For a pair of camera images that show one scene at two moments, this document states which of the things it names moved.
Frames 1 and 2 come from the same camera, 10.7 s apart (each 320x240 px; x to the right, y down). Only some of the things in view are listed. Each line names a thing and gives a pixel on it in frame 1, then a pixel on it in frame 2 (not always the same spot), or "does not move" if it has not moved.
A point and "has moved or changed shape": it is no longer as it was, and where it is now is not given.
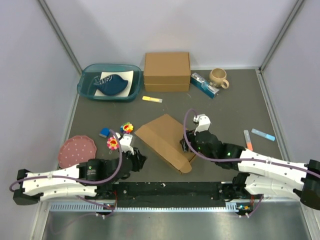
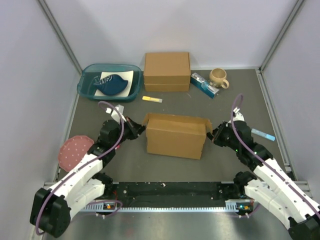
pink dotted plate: [76, 150] does not move
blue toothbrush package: [204, 85] does not move
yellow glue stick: [152, 99] does not move
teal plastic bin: [86, 78] does not move
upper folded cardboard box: [167, 68] does not move
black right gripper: [190, 138] to [217, 132]
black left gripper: [138, 159] to [136, 129]
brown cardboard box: [162, 137] has moved or changed shape
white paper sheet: [127, 75] does not move
